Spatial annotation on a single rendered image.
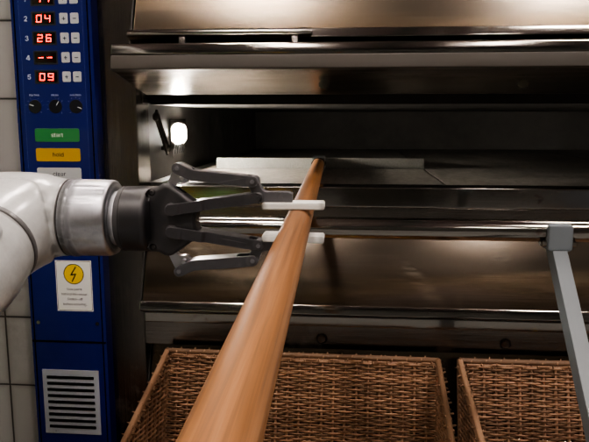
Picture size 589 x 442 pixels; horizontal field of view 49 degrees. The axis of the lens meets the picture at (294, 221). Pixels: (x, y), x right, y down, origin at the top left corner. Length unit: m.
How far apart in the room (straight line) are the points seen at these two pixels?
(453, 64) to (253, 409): 0.93
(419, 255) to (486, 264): 0.13
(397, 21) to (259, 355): 1.01
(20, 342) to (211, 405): 1.28
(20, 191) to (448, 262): 0.83
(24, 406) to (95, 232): 0.86
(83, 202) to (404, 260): 0.73
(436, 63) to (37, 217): 0.68
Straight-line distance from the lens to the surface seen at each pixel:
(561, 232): 0.93
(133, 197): 0.74
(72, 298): 1.39
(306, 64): 1.12
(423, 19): 1.26
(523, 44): 1.16
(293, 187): 1.27
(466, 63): 1.13
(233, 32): 1.19
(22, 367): 1.53
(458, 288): 1.31
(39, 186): 0.78
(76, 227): 0.75
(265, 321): 0.34
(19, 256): 0.71
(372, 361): 1.30
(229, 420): 0.24
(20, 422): 1.58
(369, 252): 1.30
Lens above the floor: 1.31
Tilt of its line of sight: 9 degrees down
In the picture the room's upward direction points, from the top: straight up
